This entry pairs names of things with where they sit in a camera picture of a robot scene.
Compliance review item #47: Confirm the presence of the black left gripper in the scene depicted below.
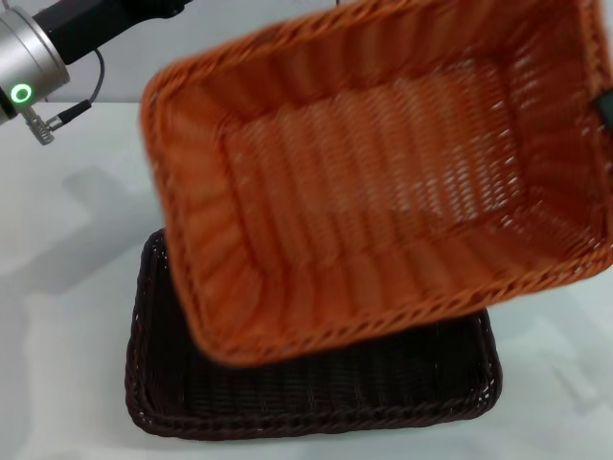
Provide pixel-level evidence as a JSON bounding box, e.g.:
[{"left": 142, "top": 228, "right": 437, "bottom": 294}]
[{"left": 32, "top": 0, "right": 193, "bottom": 67}]

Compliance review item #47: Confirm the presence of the orange wicker basket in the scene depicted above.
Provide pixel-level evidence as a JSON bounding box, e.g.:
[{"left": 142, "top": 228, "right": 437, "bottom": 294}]
[{"left": 139, "top": 0, "right": 613, "bottom": 368}]

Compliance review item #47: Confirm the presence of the dark brown wicker basket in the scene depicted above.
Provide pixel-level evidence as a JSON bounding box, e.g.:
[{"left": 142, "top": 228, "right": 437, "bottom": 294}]
[{"left": 125, "top": 227, "right": 504, "bottom": 439}]

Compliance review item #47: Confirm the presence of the grey cable with metal plug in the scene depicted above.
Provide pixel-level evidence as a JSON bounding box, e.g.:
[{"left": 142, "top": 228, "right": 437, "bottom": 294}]
[{"left": 26, "top": 46, "right": 106, "bottom": 146}]

